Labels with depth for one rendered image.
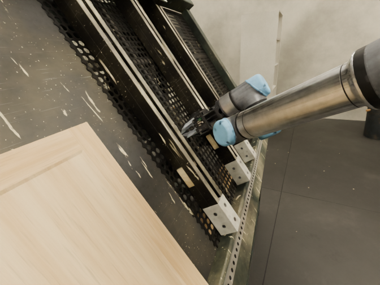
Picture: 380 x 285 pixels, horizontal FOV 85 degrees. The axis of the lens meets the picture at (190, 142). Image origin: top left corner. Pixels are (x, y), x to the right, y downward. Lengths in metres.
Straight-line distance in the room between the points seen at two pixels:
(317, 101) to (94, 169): 0.48
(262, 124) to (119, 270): 0.43
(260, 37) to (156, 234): 3.71
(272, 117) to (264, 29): 3.57
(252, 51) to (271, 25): 0.45
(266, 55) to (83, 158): 3.68
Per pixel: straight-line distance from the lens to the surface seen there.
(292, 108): 0.44
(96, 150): 0.56
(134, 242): 0.55
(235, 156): 1.03
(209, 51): 1.79
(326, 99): 0.41
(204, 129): 0.73
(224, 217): 0.78
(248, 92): 0.67
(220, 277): 0.72
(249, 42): 4.04
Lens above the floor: 1.50
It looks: 23 degrees down
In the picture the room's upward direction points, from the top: 4 degrees counter-clockwise
